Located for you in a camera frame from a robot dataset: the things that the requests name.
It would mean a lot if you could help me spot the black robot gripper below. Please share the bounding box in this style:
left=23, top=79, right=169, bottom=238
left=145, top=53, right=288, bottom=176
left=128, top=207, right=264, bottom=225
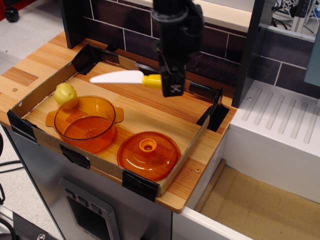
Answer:
left=151, top=0, right=204, bottom=98

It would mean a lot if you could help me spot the white knife yellow handle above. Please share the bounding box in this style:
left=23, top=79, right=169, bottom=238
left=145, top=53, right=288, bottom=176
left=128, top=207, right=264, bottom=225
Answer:
left=89, top=70, right=162, bottom=89

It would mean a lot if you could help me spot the cardboard fence with black tape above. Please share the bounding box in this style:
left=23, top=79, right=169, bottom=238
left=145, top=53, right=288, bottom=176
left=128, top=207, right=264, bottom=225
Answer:
left=7, top=44, right=228, bottom=208

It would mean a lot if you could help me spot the orange transparent pot lid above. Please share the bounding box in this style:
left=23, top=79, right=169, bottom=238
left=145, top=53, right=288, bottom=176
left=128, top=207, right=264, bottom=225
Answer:
left=117, top=131, right=181, bottom=182

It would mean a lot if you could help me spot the orange transparent pot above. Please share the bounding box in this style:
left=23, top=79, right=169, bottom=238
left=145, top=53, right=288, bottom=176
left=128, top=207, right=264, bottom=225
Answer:
left=45, top=95, right=124, bottom=154

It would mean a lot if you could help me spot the yellow toy potato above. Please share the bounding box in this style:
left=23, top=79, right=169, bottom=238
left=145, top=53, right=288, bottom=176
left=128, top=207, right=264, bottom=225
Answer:
left=53, top=82, right=78, bottom=109

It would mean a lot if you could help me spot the white sink drainboard unit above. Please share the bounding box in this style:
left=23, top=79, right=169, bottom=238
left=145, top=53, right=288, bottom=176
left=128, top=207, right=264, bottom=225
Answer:
left=172, top=81, right=320, bottom=240

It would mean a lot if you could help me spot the grey toy oven front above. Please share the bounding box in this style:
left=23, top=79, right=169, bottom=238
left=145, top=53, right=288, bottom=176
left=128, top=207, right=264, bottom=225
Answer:
left=4, top=128, right=172, bottom=240

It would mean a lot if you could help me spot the dark grey cabinet post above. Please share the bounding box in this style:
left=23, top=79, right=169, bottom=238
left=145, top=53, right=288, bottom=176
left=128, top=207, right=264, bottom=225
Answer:
left=232, top=0, right=275, bottom=108

